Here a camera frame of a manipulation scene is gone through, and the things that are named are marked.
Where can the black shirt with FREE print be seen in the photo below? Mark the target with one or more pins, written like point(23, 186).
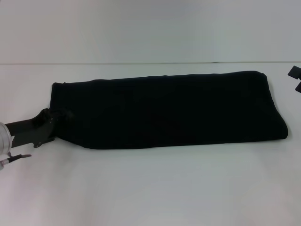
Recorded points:
point(164, 110)

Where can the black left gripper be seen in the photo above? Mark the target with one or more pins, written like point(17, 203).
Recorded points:
point(30, 130)

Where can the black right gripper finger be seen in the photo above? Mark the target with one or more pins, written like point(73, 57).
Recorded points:
point(295, 72)
point(298, 87)

